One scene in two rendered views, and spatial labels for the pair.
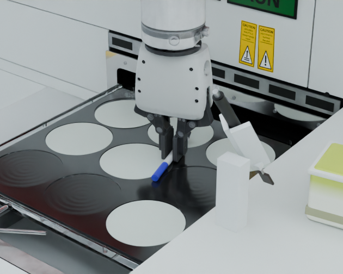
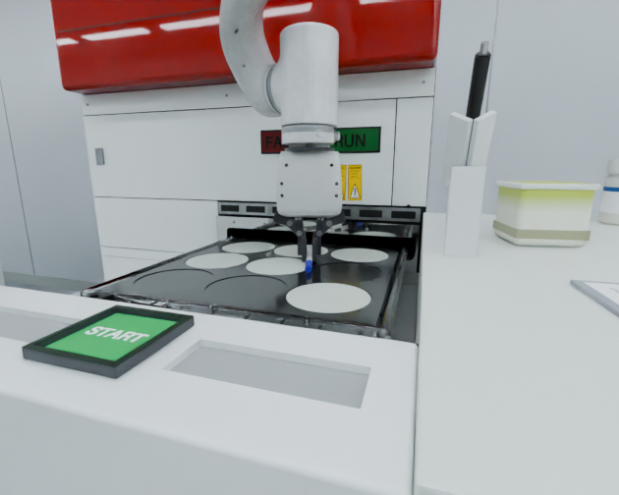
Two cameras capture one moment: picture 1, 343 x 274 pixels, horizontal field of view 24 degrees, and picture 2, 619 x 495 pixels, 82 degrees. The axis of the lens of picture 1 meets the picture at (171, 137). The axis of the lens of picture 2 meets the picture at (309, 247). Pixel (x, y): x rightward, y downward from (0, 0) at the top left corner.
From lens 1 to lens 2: 65 cm
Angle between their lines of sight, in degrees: 25
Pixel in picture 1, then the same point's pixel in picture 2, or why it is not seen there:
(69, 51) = (183, 226)
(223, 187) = (459, 201)
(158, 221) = (339, 294)
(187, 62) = (328, 158)
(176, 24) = (321, 117)
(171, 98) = (312, 196)
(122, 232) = (312, 305)
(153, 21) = (300, 116)
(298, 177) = not seen: hidden behind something
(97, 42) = (207, 213)
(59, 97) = not seen: hidden behind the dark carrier
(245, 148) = (477, 154)
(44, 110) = not seen: hidden behind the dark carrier
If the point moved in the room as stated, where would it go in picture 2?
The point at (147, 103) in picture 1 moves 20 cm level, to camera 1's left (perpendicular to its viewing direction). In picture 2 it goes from (290, 205) to (145, 211)
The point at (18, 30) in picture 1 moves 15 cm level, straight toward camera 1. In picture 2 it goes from (137, 220) to (145, 229)
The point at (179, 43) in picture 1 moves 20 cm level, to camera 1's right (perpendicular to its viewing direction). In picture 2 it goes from (324, 136) to (440, 139)
